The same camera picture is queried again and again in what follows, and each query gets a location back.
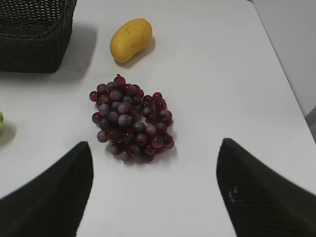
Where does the red grape bunch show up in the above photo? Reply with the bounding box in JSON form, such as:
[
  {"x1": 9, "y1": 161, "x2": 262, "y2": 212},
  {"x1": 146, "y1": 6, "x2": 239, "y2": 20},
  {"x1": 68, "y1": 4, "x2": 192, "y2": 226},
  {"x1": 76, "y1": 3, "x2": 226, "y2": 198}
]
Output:
[{"x1": 89, "y1": 74, "x2": 175, "y2": 162}]

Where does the yellow lemon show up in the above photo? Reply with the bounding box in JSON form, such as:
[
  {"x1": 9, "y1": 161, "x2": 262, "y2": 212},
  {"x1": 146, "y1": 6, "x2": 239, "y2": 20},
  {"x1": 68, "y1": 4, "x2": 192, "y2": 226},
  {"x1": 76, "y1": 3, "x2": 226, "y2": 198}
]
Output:
[{"x1": 0, "y1": 112, "x2": 4, "y2": 134}]

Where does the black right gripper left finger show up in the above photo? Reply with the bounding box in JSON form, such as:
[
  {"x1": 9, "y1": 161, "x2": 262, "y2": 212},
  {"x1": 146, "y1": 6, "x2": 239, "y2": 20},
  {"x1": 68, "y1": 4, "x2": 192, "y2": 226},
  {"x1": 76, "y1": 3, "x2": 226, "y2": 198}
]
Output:
[{"x1": 0, "y1": 142, "x2": 93, "y2": 237}]

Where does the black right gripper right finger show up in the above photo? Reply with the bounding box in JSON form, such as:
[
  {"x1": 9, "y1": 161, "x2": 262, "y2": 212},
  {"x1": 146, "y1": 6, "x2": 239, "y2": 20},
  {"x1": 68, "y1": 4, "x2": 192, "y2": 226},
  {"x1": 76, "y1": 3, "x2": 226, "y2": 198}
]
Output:
[{"x1": 216, "y1": 138, "x2": 316, "y2": 237}]

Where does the black wicker basket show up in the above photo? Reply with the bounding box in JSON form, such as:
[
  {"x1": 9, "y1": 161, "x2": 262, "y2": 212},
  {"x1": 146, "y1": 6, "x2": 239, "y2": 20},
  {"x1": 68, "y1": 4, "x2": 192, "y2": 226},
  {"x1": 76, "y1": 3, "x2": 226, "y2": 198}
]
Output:
[{"x1": 0, "y1": 0, "x2": 77, "y2": 73}]

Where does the yellow mango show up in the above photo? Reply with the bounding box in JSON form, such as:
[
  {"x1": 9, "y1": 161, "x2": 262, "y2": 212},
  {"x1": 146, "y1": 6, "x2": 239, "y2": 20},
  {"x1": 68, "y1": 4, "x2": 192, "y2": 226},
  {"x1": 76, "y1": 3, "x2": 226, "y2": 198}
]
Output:
[{"x1": 110, "y1": 18, "x2": 153, "y2": 63}]

